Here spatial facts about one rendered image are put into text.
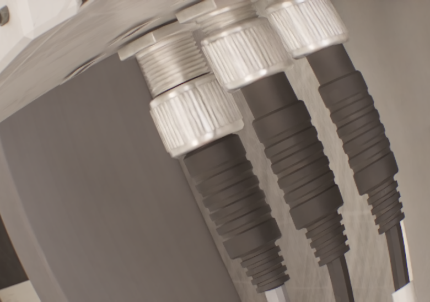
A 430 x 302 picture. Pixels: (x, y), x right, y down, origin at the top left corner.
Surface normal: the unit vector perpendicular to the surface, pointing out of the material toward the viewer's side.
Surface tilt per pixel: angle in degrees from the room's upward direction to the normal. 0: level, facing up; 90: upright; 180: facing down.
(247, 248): 55
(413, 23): 90
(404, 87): 90
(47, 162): 44
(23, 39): 119
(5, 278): 39
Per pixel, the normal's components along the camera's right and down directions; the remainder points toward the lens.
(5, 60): -0.30, 0.91
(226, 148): 0.42, -0.21
